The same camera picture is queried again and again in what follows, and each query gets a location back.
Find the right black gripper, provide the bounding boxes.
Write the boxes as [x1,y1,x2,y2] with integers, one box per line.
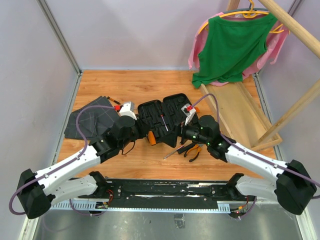
[159,115,210,148]

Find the orange-handled screwdriver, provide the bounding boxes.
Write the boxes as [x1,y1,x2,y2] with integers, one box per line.
[147,130,157,146]

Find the black-handled screwdriver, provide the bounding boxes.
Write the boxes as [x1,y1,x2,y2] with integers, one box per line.
[161,114,169,132]

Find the black plastic tool case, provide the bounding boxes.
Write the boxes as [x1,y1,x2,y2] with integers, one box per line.
[137,93,199,148]

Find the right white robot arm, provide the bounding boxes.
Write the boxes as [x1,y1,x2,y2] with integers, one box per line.
[181,104,317,215]

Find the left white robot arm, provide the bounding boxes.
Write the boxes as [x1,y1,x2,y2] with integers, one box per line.
[11,101,144,220]

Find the orange-black pliers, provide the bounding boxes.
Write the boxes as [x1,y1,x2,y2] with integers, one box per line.
[183,143,203,163]

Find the grey checked cloth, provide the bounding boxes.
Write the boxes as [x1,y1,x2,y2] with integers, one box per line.
[64,96,120,140]

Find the wooden tray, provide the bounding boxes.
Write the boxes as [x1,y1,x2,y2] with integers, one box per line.
[199,82,283,152]

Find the silver metal file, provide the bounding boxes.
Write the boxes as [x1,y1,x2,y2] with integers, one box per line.
[163,146,183,160]

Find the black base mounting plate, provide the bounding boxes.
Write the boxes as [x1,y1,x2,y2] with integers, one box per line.
[79,178,255,211]

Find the green sleeveless shirt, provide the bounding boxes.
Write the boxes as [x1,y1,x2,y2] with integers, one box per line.
[192,13,277,88]

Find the pink shirt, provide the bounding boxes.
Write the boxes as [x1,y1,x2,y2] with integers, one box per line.
[188,12,289,85]

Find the yellow clothes hanger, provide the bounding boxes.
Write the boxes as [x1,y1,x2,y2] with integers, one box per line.
[198,0,287,37]

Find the claw hammer black handle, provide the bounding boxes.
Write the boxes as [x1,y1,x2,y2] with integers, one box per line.
[177,143,196,155]

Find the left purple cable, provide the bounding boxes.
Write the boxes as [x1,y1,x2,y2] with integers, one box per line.
[9,104,121,232]

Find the aluminium frame rail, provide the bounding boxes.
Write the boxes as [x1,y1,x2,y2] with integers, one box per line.
[36,0,83,76]

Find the wooden rack frame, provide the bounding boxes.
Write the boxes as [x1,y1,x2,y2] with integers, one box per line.
[226,0,320,142]

